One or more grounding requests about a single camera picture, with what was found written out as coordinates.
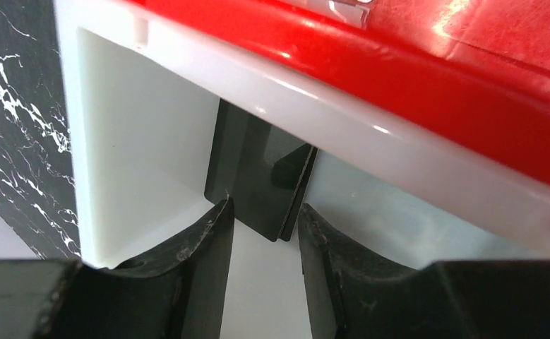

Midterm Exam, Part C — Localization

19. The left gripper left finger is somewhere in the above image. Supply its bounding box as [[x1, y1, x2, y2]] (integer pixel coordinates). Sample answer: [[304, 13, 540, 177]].
[[0, 198, 234, 338]]

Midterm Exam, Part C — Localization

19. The red plastic bin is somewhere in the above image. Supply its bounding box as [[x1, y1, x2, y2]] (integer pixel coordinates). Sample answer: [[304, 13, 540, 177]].
[[141, 1, 550, 186]]

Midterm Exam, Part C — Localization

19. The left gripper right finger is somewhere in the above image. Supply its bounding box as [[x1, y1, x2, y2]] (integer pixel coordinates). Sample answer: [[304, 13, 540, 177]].
[[298, 204, 550, 338]]

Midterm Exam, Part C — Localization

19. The black card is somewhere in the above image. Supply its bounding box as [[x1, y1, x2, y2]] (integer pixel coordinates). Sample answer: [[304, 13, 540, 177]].
[[279, 143, 318, 242]]

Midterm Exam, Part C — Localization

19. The white silver card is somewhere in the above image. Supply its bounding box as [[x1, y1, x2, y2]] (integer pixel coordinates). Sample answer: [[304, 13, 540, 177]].
[[287, 0, 374, 28]]

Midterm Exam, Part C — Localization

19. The white plastic bin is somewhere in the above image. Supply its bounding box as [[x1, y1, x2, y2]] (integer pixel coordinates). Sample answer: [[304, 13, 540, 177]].
[[54, 1, 550, 338]]

